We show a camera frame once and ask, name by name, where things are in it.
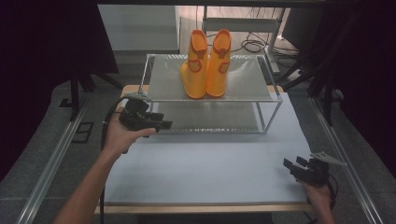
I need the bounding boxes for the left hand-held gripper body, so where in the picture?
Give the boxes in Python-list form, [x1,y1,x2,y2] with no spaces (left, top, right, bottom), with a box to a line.
[119,91,160,132]

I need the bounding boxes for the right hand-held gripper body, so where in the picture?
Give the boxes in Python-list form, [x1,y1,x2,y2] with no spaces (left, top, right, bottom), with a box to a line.
[291,151,347,187]

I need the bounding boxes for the yellow rubber rain boot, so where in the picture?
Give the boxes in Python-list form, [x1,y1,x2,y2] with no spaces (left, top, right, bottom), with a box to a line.
[179,29,209,100]
[205,28,233,98]

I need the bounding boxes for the metal wire shelf rack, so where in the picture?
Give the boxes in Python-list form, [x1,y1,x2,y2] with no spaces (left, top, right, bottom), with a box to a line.
[138,53,284,135]

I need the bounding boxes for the person's right hand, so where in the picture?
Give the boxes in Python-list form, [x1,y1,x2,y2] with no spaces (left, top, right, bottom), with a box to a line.
[299,180,332,207]

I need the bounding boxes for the person's left hand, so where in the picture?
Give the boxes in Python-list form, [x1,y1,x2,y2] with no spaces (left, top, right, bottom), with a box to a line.
[103,106,157,157]

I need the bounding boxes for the black floor stand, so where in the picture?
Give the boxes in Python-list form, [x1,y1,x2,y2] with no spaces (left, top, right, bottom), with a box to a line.
[58,73,96,145]

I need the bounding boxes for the white cabinet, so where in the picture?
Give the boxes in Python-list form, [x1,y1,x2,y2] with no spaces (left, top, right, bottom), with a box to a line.
[97,4,180,52]

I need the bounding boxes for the dark monitor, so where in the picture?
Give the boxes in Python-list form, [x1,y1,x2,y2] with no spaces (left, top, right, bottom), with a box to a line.
[280,7,326,49]

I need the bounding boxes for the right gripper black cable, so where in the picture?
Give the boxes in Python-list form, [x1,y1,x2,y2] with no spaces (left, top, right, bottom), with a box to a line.
[327,173,338,211]

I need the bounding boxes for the aluminium frame rail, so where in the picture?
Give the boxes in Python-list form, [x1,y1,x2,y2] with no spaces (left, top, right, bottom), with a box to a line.
[16,92,92,224]
[310,96,385,224]

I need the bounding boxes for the black floor cables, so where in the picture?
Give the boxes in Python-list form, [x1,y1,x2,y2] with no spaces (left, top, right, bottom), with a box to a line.
[232,29,301,61]

